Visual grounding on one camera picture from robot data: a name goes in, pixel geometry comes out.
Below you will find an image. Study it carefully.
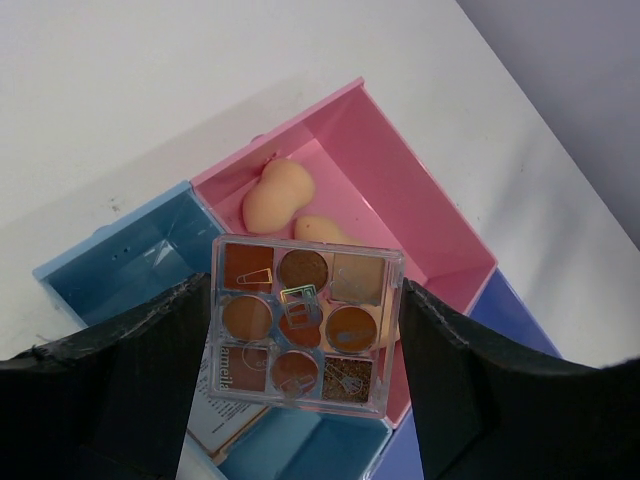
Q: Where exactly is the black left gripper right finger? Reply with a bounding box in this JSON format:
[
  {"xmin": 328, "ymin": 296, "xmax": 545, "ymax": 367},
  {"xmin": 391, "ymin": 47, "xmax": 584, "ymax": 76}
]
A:
[{"xmin": 402, "ymin": 280, "xmax": 639, "ymax": 479}]

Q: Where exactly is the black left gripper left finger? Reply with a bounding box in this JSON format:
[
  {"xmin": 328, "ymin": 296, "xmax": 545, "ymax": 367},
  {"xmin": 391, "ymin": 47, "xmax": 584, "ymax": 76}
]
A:
[{"xmin": 1, "ymin": 273, "xmax": 211, "ymax": 479}]

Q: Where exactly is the orange square blush palette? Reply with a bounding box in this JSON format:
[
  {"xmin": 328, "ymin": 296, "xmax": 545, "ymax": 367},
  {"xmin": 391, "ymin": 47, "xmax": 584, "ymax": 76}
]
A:
[{"xmin": 187, "ymin": 341, "xmax": 269, "ymax": 465}]

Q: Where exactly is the patterned eyeshadow palette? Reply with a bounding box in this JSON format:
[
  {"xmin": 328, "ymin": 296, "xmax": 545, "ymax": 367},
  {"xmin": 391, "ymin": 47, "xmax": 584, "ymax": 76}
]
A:
[{"xmin": 209, "ymin": 234, "xmax": 405, "ymax": 418}]

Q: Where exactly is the tan gourd-shaped makeup sponge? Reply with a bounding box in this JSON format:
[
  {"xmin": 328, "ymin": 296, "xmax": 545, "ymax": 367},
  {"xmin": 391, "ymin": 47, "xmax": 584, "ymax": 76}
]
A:
[{"xmin": 294, "ymin": 215, "xmax": 364, "ymax": 246}]

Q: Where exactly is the three-colour compartment organizer tray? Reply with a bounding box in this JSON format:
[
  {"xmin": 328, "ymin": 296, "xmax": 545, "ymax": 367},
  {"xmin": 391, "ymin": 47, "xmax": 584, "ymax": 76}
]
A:
[{"xmin": 34, "ymin": 81, "xmax": 554, "ymax": 479}]

